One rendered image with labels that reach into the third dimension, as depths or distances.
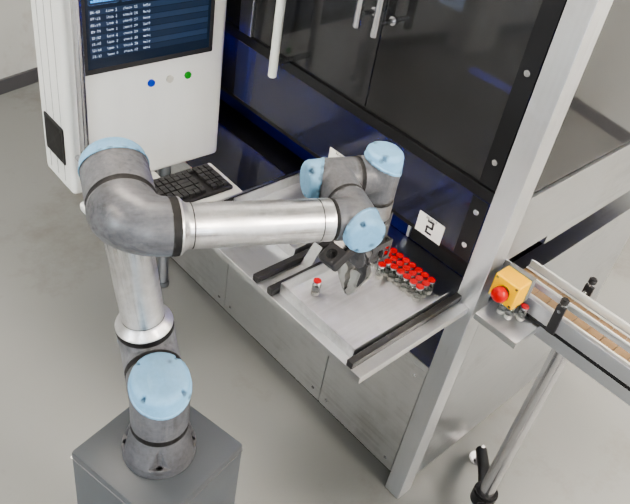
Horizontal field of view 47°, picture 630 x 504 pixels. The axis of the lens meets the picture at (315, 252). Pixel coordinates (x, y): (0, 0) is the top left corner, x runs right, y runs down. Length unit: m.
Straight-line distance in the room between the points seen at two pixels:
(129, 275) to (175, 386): 0.23
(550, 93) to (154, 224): 0.86
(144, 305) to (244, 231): 0.32
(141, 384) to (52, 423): 1.26
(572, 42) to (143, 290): 0.94
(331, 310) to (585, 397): 1.58
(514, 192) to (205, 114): 1.04
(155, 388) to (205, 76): 1.12
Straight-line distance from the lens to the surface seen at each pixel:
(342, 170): 1.32
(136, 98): 2.13
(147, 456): 1.51
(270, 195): 2.10
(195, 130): 2.30
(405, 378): 2.19
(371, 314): 1.78
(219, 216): 1.15
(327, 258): 1.43
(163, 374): 1.41
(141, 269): 1.34
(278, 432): 2.61
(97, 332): 2.89
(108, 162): 1.21
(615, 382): 1.89
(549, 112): 1.58
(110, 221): 1.14
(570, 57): 1.54
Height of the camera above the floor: 2.10
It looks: 39 degrees down
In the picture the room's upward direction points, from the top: 11 degrees clockwise
